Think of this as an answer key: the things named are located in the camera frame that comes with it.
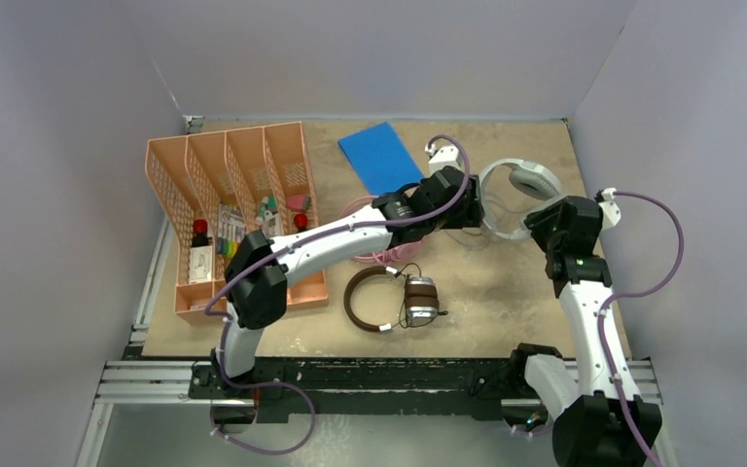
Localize pink wired headphones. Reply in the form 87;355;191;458
338;193;428;267

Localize brown on-ear headphones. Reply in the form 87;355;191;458
342;265;448;334

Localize grey over-ear headphones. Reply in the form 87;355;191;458
473;159;563;241

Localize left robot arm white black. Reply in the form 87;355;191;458
212;166;483;380

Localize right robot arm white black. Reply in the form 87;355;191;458
523;189;662;466

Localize blue notebook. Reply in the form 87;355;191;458
338;123;424;196

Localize red black stamp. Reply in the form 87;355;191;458
293;212;309;233

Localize pink grey eraser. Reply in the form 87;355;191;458
286;195;311;213

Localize green white glue stick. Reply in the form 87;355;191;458
255;197;278;225

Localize clear ruler pack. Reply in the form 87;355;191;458
218;203;246;243

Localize colourful marker set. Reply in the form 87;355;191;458
216;236;239;258

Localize peach plastic desk organizer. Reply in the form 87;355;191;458
145;122;320;325

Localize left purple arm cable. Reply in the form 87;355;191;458
202;133;472;388

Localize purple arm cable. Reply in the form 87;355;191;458
202;133;472;388
595;190;686;467

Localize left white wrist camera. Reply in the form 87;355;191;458
425;144;463;175

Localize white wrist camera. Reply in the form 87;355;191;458
594;188;622;232
425;144;463;175

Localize black base frame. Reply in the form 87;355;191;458
92;356;661;427

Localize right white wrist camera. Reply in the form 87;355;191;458
594;188;622;232

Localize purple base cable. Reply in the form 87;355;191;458
209;378;318;457

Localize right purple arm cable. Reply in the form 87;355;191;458
595;190;686;467

